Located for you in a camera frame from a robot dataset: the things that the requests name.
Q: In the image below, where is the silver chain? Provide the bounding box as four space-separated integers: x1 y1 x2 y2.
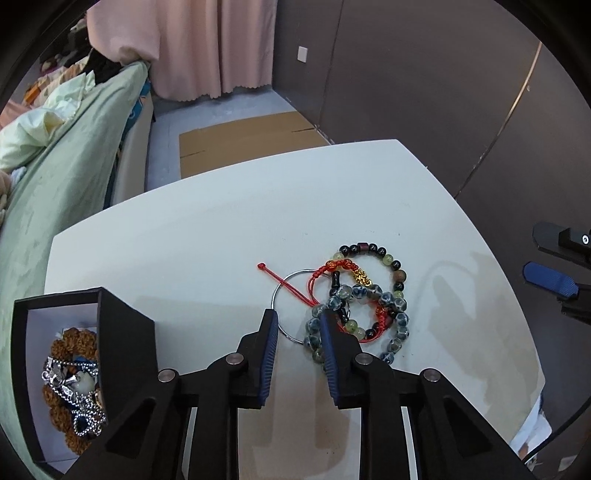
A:
41 357 107 437

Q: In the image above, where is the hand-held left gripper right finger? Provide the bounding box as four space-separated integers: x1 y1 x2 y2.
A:
321 308 536 480

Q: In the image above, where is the silver bangle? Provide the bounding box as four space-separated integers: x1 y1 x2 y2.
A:
272 269 325 343

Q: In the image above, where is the white table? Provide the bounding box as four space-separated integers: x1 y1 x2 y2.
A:
44 138 546 480

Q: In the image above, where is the brown bead bracelet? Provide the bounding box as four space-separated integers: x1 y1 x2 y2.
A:
41 325 109 455

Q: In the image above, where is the bed with green sheet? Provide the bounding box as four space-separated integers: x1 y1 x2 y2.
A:
0 62 155 462

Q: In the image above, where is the black garment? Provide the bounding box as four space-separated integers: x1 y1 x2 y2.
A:
85 48 123 84

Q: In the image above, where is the red cord bracelet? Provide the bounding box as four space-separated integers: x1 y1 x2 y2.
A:
257 259 393 343

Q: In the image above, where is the brown cardboard sheet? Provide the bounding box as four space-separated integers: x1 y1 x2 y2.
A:
179 111 331 178

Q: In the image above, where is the black jewelry box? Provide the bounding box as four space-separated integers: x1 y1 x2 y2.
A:
10 287 155 476

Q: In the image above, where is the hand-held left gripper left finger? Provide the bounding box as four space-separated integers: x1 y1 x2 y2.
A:
67 308 280 480

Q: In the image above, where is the blue white bead bracelet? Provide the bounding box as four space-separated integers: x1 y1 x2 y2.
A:
302 284 411 365

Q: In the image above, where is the pale green duvet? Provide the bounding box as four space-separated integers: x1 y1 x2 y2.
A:
0 71 95 171

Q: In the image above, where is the dark and green bead bracelet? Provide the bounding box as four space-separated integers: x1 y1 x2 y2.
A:
332 241 409 340

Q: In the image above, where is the wide pink curtain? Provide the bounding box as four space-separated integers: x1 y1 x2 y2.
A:
87 0 278 103

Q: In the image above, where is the pink plush blanket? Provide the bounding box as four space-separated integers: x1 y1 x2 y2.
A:
0 168 14 222

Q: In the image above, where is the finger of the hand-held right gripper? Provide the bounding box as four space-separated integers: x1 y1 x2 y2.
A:
532 222 591 268
524 262 591 324

